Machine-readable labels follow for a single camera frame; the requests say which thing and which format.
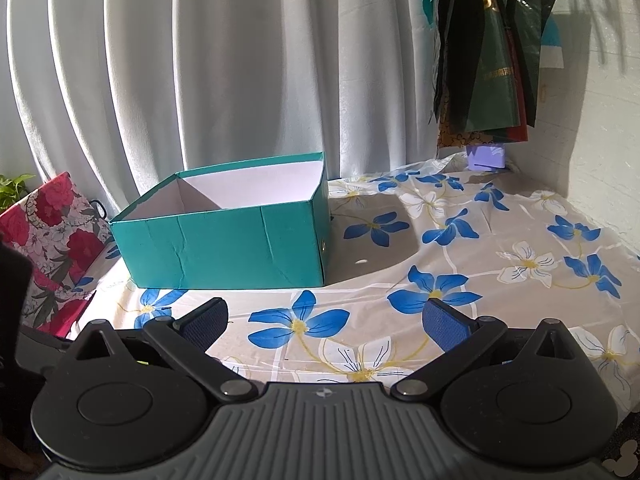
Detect red floral gift bag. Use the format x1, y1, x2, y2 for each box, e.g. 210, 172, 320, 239
1, 172, 113, 337

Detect white curtain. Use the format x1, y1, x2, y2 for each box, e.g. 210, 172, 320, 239
1, 0, 436, 211

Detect green plant leaves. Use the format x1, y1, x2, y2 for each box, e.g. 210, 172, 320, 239
0, 174, 34, 212

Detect small purple box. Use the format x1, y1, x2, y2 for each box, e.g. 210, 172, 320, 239
465, 144, 506, 171

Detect blue floral tablecloth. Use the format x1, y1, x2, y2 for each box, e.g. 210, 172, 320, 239
64, 156, 639, 416

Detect dark green hanging bag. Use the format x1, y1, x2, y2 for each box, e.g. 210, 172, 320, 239
433, 0, 555, 148

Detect teal cardboard box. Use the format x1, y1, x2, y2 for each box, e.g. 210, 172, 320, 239
110, 153, 331, 290

